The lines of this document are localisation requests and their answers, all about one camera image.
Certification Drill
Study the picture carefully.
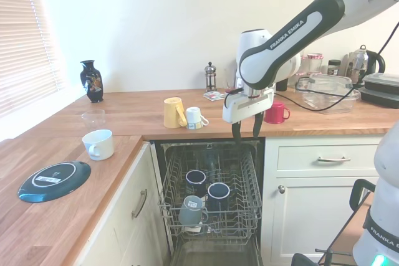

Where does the wooden window blind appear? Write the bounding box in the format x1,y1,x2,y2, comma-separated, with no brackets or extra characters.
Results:
0,0,68,120

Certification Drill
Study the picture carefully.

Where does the open dishwasher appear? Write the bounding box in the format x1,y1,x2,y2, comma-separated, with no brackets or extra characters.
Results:
151,137,266,266

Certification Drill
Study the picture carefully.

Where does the yellow mug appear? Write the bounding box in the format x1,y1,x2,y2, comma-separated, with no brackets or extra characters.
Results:
163,97,188,129

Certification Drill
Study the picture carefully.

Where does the black cable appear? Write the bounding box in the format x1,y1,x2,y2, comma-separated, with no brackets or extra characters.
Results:
274,20,399,112

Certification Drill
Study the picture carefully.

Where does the white drawer front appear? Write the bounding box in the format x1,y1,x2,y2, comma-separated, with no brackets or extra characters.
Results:
276,144,383,171

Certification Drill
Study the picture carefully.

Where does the navy mug with white rim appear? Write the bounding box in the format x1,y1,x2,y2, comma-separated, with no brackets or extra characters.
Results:
206,182,233,212
185,169,208,197

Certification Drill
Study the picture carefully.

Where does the clear drinking glass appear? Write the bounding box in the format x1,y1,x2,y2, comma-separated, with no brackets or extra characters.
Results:
81,109,106,130

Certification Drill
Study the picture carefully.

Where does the glass French press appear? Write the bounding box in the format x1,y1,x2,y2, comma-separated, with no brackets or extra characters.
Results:
204,61,218,92

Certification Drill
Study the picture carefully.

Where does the glass jar with checked lid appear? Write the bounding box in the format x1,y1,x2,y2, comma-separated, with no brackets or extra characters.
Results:
307,53,324,75

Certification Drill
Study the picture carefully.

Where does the wire dishwasher rack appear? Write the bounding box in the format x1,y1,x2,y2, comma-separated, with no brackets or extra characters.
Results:
158,144,263,247

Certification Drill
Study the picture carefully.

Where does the clear plastic lidded container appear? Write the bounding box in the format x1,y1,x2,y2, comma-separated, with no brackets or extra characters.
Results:
295,74,361,115

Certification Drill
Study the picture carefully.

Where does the black metal stand frame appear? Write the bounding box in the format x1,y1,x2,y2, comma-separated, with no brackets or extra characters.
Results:
314,178,378,266

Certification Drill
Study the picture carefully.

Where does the dark blue plate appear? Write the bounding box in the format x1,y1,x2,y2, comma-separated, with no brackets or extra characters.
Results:
17,160,92,203

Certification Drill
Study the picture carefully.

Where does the red mug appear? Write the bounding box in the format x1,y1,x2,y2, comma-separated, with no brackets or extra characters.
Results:
264,101,291,125

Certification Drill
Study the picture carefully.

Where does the small white patterned mug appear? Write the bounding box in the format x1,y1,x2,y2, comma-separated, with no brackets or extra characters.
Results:
185,107,210,131

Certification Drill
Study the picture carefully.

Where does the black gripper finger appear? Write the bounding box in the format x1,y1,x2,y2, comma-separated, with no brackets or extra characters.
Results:
252,112,264,139
231,121,243,145

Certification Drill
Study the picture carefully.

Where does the black food container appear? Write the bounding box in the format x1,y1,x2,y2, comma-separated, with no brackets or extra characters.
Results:
358,87,399,110
362,72,399,91

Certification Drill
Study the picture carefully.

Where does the wide white cup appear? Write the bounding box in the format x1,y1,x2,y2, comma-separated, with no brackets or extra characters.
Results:
82,129,115,161

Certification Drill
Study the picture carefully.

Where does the dark lidded jar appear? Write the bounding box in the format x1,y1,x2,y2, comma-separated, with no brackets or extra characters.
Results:
327,59,342,77

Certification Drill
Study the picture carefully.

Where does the silver kettle with black handle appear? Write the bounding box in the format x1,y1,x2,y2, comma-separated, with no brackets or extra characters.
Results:
346,44,387,85

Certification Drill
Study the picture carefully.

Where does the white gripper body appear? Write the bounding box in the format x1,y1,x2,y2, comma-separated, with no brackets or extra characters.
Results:
222,87,276,124

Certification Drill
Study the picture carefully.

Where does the grey mug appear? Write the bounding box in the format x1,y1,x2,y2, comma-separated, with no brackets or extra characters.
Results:
178,195,209,228

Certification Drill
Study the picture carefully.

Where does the silver drawer handle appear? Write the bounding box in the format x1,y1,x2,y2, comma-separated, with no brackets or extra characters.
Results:
130,188,148,219
317,156,352,164

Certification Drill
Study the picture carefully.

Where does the dark blue painted vase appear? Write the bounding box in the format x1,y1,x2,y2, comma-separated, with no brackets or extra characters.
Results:
79,59,104,104

